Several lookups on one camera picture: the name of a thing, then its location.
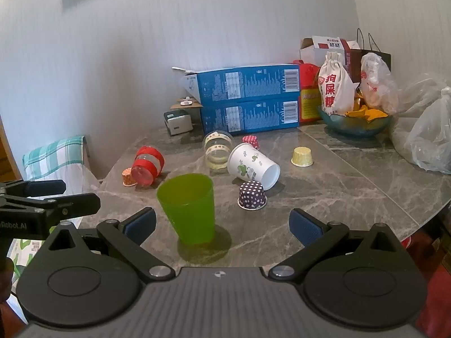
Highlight yellow paper baking cup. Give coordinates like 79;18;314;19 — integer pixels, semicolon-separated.
291;146;314;167

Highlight clear cup with red tape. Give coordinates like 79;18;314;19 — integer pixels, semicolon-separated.
131;145;166;187

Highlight purple dotted paper baking cup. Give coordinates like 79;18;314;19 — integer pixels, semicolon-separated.
237;181;267;211

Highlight white chair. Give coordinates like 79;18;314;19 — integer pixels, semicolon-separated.
23;135;103;199

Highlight white printed paper cup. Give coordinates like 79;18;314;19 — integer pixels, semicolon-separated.
227;143;281;191

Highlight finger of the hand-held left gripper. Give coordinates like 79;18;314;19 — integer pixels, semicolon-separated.
0;179;67;198
0;192;101;224

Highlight clear plastic bag red print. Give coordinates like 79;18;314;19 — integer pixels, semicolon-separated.
360;52;399;115

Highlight green plastic cup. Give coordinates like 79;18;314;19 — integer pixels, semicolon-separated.
156;173;215;246

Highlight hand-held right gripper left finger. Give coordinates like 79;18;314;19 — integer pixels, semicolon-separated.
46;207;175;284

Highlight dark paper shopping bag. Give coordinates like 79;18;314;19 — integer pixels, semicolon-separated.
347;28;392;86

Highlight yellow snack packets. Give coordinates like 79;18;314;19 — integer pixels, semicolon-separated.
344;90;389;121

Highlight clear cup with yellow tape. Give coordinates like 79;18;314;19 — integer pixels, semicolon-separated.
203;130;236;174

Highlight blue glass bowl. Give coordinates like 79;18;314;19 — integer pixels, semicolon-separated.
319;107;394;139

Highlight large clear plastic bag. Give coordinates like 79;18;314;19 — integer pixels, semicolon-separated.
390;73;451;175

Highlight green checked cloth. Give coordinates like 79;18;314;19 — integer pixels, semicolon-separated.
23;135;87;180

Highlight white and red carton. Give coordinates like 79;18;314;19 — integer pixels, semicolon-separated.
300;35;361;75

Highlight white bag with green print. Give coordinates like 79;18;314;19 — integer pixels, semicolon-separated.
6;239;47;291

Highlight blue cardboard box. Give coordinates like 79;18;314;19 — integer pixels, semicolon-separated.
199;99;300;135
172;64;301;108

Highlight small white label printer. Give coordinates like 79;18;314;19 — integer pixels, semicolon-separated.
163;109;194;137

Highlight red and yellow packet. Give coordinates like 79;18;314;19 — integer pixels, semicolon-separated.
293;60;324;124

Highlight white drawstring cloth bag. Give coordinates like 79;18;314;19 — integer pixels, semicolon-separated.
318;51;357;116

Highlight orange paper baking cup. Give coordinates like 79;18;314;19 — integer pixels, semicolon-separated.
121;168;138;187

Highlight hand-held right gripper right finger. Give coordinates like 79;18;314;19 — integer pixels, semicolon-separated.
268;208;406;284

